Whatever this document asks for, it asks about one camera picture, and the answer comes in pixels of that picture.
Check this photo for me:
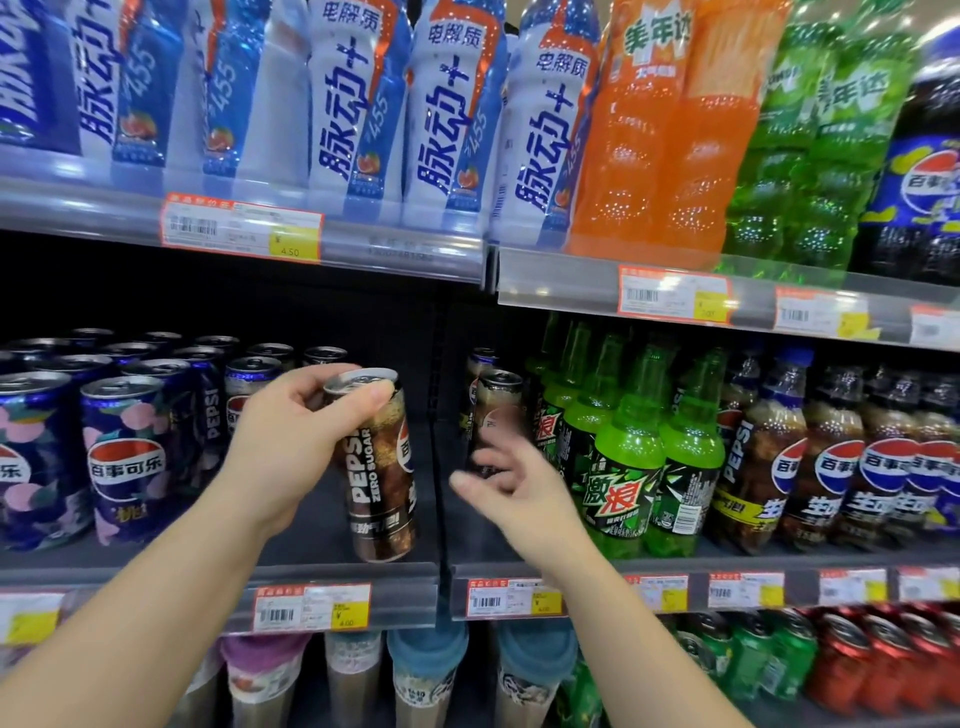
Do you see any person's left hand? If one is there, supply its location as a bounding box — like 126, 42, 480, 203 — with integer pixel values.
216, 363, 396, 539

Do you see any person's right hand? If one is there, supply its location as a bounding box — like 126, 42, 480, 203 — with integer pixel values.
447, 426, 603, 576

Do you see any brown cola can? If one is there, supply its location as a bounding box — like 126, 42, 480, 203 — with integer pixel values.
322, 366, 419, 564
468, 368, 526, 481
459, 346, 501, 444

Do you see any person's right forearm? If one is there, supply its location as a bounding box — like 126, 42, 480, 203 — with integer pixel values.
527, 534, 756, 728

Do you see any person's left forearm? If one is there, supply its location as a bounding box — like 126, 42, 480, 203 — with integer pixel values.
0, 480, 280, 728

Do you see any white and yellow price tag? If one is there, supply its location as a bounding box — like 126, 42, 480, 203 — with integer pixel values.
908, 303, 960, 352
617, 264, 734, 327
465, 576, 565, 621
817, 567, 890, 608
0, 591, 67, 648
624, 573, 691, 615
250, 582, 374, 636
706, 571, 787, 612
773, 285, 882, 343
159, 192, 325, 265
896, 565, 960, 604

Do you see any group of small green soda bottles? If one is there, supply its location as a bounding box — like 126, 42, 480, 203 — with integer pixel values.
522, 311, 729, 561

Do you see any drink cup with blue lid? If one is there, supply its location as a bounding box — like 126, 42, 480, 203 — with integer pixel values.
492, 619, 580, 728
386, 626, 471, 728

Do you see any drink cup with grey lid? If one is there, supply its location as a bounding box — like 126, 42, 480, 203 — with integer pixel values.
324, 630, 385, 728

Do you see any green soda can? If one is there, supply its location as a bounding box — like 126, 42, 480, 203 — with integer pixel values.
673, 611, 735, 682
553, 655, 606, 728
721, 611, 775, 704
759, 608, 820, 703

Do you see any group of blue cola cans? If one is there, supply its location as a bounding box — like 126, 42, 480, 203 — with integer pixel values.
0, 327, 351, 553

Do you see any drink cup with purple lid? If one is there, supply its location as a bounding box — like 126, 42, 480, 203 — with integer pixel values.
219, 633, 313, 728

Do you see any row of white blue drink bottles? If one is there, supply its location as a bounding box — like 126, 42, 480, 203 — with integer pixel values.
0, 0, 603, 252

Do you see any large orange soda bottle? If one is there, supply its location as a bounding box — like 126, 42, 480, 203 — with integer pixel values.
564, 0, 695, 260
654, 0, 795, 260

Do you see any row of small cola bottles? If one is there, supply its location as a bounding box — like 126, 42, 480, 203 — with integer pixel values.
708, 341, 960, 558

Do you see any large green soda bottle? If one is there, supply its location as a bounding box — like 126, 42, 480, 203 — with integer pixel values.
783, 0, 920, 273
716, 0, 826, 275

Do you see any red cola can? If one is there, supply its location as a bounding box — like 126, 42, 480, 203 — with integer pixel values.
857, 610, 922, 715
806, 610, 873, 715
898, 609, 960, 712

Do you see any large dark cola bottle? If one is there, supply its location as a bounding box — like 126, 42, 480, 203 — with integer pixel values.
851, 22, 960, 288

